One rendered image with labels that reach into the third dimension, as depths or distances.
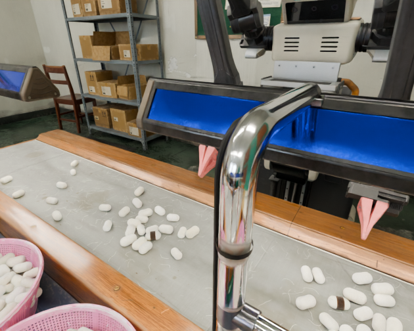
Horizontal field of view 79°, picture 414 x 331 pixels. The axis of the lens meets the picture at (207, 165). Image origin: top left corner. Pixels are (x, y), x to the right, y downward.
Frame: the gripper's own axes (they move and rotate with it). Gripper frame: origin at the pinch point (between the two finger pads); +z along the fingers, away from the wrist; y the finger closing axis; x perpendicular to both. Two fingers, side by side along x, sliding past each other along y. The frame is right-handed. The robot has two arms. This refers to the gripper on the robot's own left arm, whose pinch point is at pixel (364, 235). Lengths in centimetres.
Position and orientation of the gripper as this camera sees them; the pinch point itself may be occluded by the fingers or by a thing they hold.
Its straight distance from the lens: 59.8
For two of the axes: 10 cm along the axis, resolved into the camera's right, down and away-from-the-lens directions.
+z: -4.2, 8.6, -2.8
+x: 3.6, 4.4, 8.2
